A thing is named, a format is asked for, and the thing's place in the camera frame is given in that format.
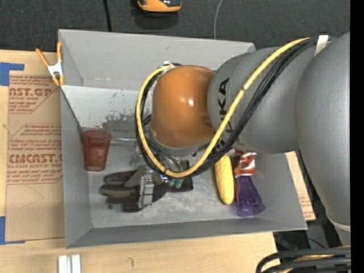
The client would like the red-brown translucent cup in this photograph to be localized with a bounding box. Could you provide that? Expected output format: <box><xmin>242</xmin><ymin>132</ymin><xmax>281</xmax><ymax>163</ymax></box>
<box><xmin>80</xmin><ymin>129</ymin><xmax>112</xmax><ymax>172</ymax></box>

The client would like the brown cardboard board, red print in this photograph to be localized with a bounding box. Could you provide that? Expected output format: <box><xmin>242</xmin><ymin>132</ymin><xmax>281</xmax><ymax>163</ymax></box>
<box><xmin>0</xmin><ymin>49</ymin><xmax>316</xmax><ymax>246</ymax></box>

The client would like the grey metal bin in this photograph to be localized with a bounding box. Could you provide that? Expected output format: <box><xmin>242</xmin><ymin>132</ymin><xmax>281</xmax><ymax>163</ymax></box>
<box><xmin>57</xmin><ymin>29</ymin><xmax>309</xmax><ymax>249</ymax></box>

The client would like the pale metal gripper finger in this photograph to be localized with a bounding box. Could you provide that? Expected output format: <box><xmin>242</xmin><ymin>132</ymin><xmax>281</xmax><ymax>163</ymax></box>
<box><xmin>137</xmin><ymin>173</ymin><xmax>147</xmax><ymax>209</ymax></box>
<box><xmin>145</xmin><ymin>175</ymin><xmax>156</xmax><ymax>207</ymax></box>

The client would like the purple clear flask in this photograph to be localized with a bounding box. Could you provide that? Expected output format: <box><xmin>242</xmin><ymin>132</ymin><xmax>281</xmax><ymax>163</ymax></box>
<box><xmin>234</xmin><ymin>174</ymin><xmax>266</xmax><ymax>218</ymax></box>

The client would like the yellow toy corn cob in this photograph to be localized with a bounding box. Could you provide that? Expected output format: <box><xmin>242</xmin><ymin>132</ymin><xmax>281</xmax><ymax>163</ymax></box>
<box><xmin>214</xmin><ymin>155</ymin><xmax>237</xmax><ymax>206</ymax></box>

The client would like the red and silver packet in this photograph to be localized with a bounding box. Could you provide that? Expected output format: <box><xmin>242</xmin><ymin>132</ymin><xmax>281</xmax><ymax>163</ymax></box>
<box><xmin>233</xmin><ymin>151</ymin><xmax>258</xmax><ymax>177</ymax></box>

